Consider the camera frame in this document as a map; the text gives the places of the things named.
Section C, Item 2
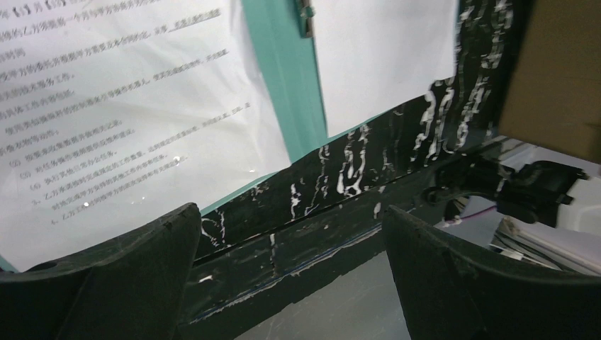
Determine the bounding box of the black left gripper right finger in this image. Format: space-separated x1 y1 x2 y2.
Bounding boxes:
382 206 600 339

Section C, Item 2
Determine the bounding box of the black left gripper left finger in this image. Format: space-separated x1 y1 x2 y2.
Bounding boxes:
1 203 201 339

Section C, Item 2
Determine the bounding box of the white printed paper sheet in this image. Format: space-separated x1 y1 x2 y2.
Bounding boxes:
0 0 293 273

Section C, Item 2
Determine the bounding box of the white printed paper stack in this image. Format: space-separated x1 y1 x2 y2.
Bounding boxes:
312 0 459 137

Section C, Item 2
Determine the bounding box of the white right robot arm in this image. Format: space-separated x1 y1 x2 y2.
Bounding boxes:
422 142 600 235

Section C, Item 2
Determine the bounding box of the metal folder clip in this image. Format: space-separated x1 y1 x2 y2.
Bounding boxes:
296 0 315 38

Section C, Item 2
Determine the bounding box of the tan plastic toolbox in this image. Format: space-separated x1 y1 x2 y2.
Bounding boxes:
499 1 600 163

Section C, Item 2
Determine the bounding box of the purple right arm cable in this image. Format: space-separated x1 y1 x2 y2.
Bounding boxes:
446 204 499 226

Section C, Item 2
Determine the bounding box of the aluminium frame rail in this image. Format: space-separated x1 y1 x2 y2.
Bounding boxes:
491 217 600 276

